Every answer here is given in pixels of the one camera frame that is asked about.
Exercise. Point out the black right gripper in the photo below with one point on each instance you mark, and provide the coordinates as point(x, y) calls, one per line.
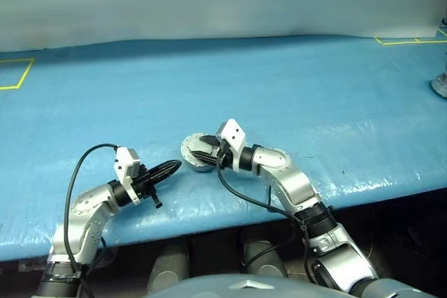
point(225, 156)

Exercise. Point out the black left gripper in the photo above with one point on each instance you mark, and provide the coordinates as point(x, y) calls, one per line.
point(146, 183)

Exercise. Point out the silver motor cover circuit board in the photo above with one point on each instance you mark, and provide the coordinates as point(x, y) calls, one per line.
point(192, 146)

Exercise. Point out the grey round metal part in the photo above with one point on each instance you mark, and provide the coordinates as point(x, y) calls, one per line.
point(203, 168)

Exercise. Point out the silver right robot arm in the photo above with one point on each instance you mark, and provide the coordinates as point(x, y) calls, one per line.
point(293, 183)

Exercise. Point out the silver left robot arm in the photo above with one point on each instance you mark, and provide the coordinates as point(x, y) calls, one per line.
point(84, 214)

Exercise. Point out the blue plastic table cover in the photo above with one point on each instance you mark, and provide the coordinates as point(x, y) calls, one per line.
point(244, 85)

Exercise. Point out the dark rounded grey shape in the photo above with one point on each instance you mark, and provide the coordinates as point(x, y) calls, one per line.
point(262, 259)
point(167, 266)

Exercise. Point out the grey-blue robot torso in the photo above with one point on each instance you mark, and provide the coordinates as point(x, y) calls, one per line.
point(244, 289)

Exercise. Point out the grey rounded object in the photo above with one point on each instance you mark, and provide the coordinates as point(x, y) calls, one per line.
point(440, 85)

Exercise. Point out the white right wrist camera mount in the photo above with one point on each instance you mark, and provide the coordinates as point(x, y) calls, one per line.
point(234, 134)

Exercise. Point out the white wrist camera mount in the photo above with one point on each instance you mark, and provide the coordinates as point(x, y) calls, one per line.
point(234, 134)
point(125, 162)

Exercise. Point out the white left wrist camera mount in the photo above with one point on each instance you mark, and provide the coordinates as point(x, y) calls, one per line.
point(125, 162)

